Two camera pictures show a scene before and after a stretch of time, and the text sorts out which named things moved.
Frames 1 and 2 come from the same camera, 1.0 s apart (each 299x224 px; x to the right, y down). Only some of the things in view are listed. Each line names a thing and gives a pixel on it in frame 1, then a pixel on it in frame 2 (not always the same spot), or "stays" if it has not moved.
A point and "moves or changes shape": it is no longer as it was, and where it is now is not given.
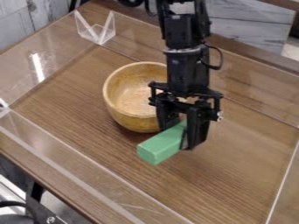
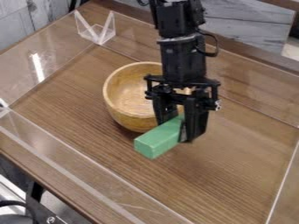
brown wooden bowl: x=126 y=94 stays
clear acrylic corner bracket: x=96 y=32 stays
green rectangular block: x=163 y=145 moves or changes shape
